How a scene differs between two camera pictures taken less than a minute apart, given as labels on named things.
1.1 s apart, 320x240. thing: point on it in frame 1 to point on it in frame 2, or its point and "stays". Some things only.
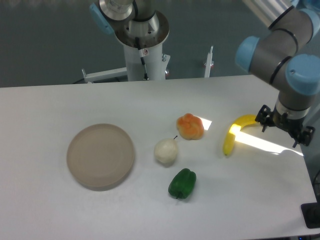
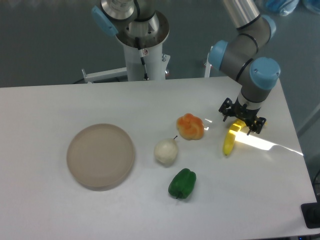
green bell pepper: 182,184 stays
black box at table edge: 311,213 stays
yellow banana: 235,127 stays
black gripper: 294,127 to 246,115
